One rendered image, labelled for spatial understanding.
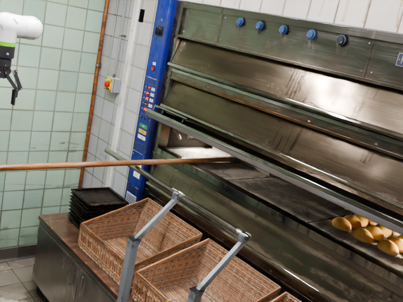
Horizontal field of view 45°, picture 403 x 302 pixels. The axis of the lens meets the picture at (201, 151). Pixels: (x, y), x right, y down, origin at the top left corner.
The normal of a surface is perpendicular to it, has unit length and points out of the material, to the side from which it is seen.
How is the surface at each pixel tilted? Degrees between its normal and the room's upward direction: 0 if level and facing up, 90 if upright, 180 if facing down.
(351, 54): 90
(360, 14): 90
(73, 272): 90
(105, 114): 90
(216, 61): 70
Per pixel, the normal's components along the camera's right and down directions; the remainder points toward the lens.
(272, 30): -0.75, 0.01
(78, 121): 0.63, 0.31
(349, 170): -0.64, -0.32
